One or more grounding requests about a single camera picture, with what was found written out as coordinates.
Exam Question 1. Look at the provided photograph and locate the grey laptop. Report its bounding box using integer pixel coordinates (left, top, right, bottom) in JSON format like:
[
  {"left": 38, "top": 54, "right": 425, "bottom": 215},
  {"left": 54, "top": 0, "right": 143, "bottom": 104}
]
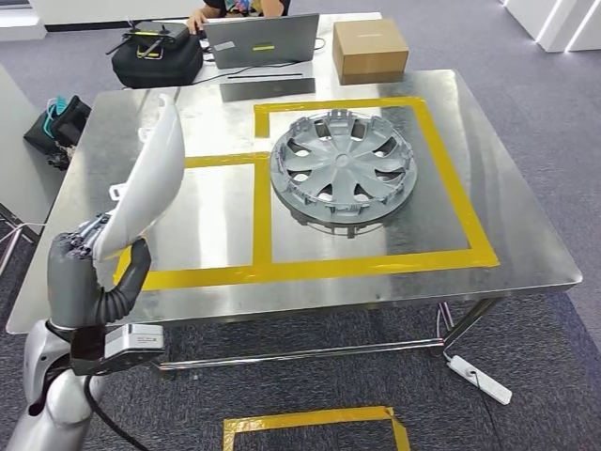
[{"left": 203, "top": 12, "right": 320, "bottom": 70}]

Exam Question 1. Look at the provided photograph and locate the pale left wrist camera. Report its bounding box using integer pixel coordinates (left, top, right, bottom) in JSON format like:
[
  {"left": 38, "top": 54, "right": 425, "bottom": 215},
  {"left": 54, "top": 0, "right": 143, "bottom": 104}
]
[{"left": 69, "top": 322, "right": 165, "bottom": 378}]

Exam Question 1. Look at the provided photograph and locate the white curved plastic part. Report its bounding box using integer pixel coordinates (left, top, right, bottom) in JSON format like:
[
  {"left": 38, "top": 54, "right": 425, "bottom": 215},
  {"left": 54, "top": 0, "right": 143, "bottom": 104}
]
[{"left": 92, "top": 93, "right": 187, "bottom": 290}]

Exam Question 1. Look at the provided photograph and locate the yellow floor tape outline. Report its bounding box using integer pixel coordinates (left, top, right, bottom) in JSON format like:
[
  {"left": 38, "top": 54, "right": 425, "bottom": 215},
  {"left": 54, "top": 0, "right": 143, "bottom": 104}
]
[{"left": 222, "top": 405, "right": 412, "bottom": 451}]

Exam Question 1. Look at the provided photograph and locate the white glossy plinth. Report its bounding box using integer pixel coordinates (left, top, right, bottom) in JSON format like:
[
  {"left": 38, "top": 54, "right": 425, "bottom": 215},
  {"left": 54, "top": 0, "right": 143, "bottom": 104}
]
[{"left": 501, "top": 0, "right": 601, "bottom": 54}]

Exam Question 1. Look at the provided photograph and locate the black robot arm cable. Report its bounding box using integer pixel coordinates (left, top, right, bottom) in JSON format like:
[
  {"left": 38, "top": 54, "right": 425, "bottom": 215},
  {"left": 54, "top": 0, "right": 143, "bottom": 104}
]
[{"left": 83, "top": 375, "right": 151, "bottom": 451}]

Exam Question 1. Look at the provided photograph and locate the black device with antennas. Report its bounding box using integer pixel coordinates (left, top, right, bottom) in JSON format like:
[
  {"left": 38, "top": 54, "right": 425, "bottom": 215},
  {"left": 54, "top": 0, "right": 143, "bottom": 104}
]
[{"left": 105, "top": 20, "right": 192, "bottom": 62}]

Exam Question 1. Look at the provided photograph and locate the black carry case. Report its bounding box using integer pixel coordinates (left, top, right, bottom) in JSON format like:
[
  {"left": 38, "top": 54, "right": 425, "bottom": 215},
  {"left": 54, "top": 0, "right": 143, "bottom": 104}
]
[{"left": 111, "top": 34, "right": 204, "bottom": 89}]

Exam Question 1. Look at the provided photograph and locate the white side table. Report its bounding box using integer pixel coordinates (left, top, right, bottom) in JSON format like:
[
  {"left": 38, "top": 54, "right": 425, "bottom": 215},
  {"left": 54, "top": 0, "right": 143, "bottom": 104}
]
[{"left": 0, "top": 64, "right": 67, "bottom": 278}]

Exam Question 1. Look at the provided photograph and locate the person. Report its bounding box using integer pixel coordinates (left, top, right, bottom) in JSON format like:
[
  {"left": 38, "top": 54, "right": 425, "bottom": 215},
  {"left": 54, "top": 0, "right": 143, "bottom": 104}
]
[{"left": 184, "top": 0, "right": 292, "bottom": 37}]

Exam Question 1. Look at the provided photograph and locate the stainless steel workbench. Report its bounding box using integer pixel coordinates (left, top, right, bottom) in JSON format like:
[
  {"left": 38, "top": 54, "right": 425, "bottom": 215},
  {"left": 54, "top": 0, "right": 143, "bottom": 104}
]
[{"left": 6, "top": 68, "right": 584, "bottom": 375}]

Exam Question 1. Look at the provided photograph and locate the black bag with teal strap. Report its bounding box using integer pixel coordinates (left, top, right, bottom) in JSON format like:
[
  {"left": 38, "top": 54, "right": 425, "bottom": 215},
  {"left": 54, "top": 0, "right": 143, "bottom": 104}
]
[{"left": 22, "top": 94, "right": 93, "bottom": 172}]

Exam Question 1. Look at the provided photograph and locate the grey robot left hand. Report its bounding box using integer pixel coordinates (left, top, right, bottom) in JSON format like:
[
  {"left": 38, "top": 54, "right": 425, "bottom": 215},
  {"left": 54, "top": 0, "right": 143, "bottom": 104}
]
[{"left": 47, "top": 213, "right": 152, "bottom": 329}]

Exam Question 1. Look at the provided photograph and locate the yellow tape on workbench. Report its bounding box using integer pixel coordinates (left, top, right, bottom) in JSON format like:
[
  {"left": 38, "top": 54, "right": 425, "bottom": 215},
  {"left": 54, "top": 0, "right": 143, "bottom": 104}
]
[{"left": 112, "top": 95, "right": 501, "bottom": 292}]

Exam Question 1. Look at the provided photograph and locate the grey wheel hubcap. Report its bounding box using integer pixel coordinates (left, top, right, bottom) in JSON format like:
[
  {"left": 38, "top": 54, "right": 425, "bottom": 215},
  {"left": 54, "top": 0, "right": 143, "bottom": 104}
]
[{"left": 269, "top": 108, "right": 419, "bottom": 239}]

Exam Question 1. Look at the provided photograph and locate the brown cardboard box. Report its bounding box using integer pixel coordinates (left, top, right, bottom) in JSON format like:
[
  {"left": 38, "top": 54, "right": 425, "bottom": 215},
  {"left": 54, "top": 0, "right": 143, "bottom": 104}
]
[{"left": 332, "top": 18, "right": 410, "bottom": 86}]

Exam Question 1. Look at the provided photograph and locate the person's right hand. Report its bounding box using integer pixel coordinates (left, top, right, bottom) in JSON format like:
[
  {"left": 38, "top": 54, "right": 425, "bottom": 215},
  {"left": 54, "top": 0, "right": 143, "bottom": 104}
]
[{"left": 184, "top": 7, "right": 210, "bottom": 36}]

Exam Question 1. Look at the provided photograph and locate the white power strip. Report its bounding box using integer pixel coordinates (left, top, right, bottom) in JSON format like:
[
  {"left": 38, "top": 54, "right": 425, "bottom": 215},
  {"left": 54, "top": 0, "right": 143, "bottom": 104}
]
[{"left": 446, "top": 353, "right": 513, "bottom": 407}]

